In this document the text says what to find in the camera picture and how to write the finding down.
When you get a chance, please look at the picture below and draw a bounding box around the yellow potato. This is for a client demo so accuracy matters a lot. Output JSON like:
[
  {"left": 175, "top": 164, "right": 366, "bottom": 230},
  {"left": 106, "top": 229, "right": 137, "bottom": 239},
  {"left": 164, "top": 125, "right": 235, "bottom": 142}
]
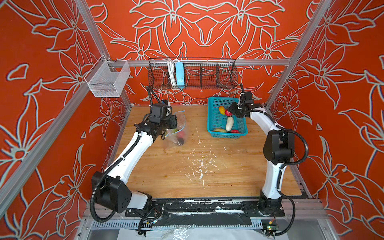
[{"left": 213, "top": 129, "right": 228, "bottom": 133}]

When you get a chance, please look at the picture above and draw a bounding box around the black wire wall basket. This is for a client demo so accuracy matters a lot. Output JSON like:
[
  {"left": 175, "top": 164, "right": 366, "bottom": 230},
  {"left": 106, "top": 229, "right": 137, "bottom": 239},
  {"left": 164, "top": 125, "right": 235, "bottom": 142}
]
[{"left": 148, "top": 57, "right": 238, "bottom": 90}]

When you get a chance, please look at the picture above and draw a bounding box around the clear zip top bag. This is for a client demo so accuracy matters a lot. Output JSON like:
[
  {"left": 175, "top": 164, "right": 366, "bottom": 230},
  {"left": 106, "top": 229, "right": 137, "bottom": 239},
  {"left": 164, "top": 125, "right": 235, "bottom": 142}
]
[{"left": 163, "top": 111, "right": 188, "bottom": 150}]

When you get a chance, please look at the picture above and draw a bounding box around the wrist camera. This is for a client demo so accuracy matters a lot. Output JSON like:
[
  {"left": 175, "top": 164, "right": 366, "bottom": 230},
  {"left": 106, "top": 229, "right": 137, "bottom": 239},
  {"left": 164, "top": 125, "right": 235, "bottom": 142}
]
[
  {"left": 239, "top": 91, "right": 254, "bottom": 106},
  {"left": 149, "top": 103, "right": 173, "bottom": 124}
]

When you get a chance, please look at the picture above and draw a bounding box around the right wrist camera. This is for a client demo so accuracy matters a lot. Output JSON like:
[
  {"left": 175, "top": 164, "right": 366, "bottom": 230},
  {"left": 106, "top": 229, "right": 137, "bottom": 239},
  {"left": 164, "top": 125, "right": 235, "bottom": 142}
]
[{"left": 239, "top": 91, "right": 254, "bottom": 106}]

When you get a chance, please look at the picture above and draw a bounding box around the light blue box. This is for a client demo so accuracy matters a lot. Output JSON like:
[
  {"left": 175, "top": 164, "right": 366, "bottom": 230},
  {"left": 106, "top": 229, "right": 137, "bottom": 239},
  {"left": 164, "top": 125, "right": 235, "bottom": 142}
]
[{"left": 175, "top": 62, "right": 185, "bottom": 89}]

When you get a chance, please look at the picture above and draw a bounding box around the white radish with leaves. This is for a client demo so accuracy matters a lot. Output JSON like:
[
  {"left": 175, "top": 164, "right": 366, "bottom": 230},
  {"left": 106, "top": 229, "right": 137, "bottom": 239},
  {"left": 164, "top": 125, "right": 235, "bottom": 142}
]
[{"left": 226, "top": 116, "right": 234, "bottom": 132}]

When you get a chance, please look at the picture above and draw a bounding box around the clear wire wall basket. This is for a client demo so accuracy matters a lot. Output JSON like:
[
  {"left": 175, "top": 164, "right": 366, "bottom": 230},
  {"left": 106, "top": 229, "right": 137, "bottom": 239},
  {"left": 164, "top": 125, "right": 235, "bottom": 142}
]
[{"left": 84, "top": 56, "right": 131, "bottom": 98}]

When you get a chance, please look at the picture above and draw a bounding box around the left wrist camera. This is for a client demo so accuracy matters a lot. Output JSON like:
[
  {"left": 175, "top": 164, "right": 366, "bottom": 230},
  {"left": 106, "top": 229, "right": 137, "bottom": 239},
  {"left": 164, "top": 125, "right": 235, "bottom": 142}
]
[{"left": 149, "top": 103, "right": 173, "bottom": 124}]

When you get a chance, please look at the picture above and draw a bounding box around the dark avocado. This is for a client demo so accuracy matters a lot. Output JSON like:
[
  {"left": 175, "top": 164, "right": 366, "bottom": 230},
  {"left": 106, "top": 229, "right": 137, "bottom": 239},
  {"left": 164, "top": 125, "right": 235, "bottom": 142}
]
[{"left": 177, "top": 138, "right": 185, "bottom": 146}]

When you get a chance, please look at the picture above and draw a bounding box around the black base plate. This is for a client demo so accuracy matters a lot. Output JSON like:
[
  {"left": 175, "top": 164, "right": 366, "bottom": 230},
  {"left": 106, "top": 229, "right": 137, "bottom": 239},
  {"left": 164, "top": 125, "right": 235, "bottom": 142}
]
[{"left": 124, "top": 197, "right": 286, "bottom": 218}]

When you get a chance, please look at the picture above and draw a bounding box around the white cable bundle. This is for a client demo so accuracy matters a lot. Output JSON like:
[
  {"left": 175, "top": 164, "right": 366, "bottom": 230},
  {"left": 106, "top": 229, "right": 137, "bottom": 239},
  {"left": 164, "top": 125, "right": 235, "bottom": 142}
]
[{"left": 167, "top": 59, "right": 177, "bottom": 87}]

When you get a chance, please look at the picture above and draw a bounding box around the yellow red peach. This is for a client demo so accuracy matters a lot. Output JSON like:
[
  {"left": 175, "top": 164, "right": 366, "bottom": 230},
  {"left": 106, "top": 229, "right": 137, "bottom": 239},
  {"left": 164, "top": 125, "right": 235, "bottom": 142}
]
[{"left": 219, "top": 106, "right": 226, "bottom": 116}]

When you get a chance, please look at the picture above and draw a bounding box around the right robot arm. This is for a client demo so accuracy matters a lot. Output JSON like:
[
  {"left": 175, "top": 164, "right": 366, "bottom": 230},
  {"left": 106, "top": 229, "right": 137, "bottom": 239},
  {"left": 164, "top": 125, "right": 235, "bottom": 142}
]
[{"left": 228, "top": 102, "right": 309, "bottom": 216}]

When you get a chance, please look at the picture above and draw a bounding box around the turquoise plastic basket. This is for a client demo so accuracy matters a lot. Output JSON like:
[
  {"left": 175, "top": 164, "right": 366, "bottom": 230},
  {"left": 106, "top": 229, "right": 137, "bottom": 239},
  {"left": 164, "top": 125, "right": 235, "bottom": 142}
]
[{"left": 207, "top": 97, "right": 248, "bottom": 139}]

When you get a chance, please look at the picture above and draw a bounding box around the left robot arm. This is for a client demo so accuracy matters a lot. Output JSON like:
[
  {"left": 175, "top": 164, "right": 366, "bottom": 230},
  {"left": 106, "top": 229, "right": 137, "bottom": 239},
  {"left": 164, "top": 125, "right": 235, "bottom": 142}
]
[{"left": 90, "top": 87, "right": 178, "bottom": 223}]

